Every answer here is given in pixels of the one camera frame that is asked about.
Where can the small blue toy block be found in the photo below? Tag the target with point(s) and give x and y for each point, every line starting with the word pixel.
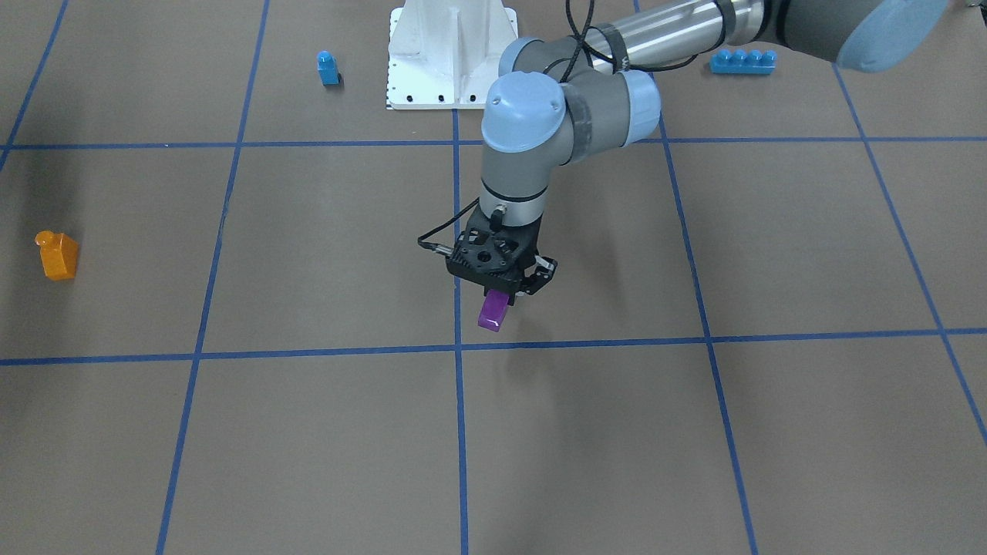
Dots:
pixel 327 69

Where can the orange trapezoid block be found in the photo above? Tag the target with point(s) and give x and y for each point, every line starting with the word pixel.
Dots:
pixel 59 255

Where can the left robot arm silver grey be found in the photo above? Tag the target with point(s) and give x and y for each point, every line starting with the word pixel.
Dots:
pixel 556 103

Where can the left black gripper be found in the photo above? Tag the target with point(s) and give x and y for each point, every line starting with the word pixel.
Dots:
pixel 542 274

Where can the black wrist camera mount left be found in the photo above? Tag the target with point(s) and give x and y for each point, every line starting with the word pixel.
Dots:
pixel 464 262

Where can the purple trapezoid block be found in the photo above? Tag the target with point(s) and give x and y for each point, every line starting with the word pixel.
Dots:
pixel 494 310

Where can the long blue toy block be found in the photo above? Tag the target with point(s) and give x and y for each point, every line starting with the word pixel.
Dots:
pixel 741 62

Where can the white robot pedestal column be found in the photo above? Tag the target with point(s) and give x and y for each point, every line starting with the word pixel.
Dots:
pixel 445 54

